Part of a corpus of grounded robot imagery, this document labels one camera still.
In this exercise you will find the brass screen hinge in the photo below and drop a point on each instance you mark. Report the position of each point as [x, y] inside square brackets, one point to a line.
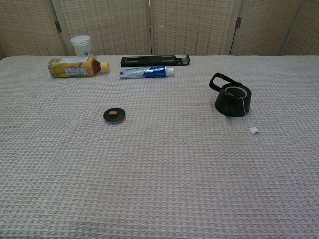
[58, 26]
[238, 23]

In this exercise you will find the white tea bag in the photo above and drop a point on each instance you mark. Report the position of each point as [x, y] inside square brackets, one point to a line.
[253, 130]

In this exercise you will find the black folding stand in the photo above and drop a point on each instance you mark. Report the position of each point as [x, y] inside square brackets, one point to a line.
[149, 61]

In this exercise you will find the pale waffle-weave tablecloth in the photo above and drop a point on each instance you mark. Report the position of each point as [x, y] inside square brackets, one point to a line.
[159, 161]

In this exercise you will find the black teapot lid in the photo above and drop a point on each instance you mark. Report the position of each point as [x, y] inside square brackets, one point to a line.
[114, 117]

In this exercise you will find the black teapot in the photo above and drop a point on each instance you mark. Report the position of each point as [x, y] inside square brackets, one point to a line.
[231, 105]

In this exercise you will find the yellow-label tea bottle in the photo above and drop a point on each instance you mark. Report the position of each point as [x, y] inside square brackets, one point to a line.
[72, 68]

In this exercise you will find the white paper cup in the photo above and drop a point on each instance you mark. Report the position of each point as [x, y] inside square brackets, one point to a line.
[81, 46]

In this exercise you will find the blue white toothpaste tube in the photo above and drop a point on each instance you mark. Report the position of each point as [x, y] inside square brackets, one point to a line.
[147, 72]

